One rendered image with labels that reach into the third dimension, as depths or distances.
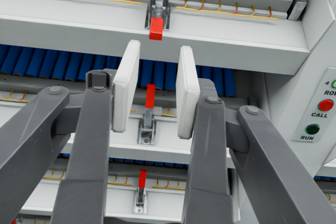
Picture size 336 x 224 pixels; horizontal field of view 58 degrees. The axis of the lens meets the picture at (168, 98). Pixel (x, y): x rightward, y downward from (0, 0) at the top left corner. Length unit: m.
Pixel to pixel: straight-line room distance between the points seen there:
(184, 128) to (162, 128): 0.32
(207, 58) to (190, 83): 0.22
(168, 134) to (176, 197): 0.19
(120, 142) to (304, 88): 0.27
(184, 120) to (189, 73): 0.03
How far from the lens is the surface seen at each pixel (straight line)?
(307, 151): 0.50
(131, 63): 0.17
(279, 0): 0.40
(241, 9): 0.39
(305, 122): 0.45
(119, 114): 0.16
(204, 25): 0.37
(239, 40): 0.36
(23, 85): 0.52
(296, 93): 0.42
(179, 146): 0.47
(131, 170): 0.61
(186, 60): 0.18
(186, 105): 0.15
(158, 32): 0.28
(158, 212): 0.62
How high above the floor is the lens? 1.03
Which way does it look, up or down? 38 degrees down
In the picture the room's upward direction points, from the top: 8 degrees clockwise
